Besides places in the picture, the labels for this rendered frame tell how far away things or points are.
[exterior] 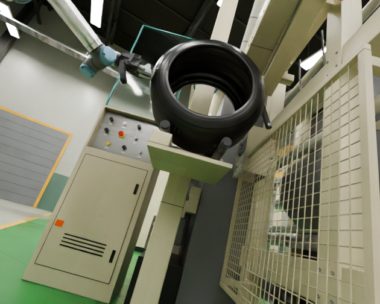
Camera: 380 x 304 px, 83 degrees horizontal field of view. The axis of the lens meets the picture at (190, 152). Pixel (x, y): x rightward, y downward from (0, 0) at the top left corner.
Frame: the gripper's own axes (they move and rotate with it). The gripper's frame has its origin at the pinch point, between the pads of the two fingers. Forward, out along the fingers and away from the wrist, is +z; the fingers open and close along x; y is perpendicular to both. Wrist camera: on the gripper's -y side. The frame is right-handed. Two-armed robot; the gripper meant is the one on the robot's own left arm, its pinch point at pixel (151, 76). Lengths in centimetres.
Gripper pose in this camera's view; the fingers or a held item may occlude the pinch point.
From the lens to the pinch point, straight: 121.4
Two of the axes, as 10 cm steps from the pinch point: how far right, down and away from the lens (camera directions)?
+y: 3.6, -8.7, 3.4
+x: -0.9, 3.3, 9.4
